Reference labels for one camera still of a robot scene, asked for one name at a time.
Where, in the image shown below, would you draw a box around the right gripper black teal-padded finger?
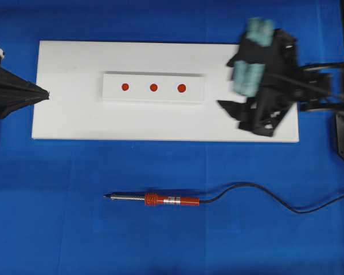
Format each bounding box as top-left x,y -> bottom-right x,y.
237,18 -> 274,62
226,58 -> 265,97

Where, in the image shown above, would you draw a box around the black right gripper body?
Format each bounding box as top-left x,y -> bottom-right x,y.
260,27 -> 330,106

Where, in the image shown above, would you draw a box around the black soldering iron cable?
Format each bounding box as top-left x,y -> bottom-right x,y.
199,182 -> 344,215

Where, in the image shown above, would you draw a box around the red handled soldering iron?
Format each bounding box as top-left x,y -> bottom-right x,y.
103,193 -> 200,206

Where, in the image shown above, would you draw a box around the small white raised plate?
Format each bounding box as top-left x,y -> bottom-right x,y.
101,71 -> 205,104

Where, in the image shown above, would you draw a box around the large white board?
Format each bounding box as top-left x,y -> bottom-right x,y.
32,41 -> 299,143

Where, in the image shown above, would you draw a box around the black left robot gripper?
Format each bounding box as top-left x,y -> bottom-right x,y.
0,48 -> 49,120

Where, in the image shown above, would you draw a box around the blue table cloth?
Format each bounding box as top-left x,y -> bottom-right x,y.
0,1 -> 344,274

